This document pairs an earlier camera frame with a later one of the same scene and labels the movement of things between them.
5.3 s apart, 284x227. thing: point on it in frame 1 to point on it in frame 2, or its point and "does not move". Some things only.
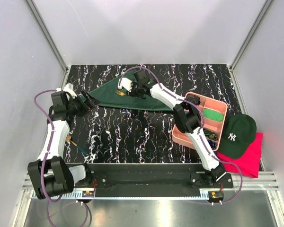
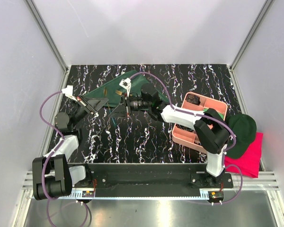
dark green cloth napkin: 106,96 does not move
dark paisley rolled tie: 193,99 does not move
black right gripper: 131,93 to 121,111
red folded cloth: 249,161 does not move
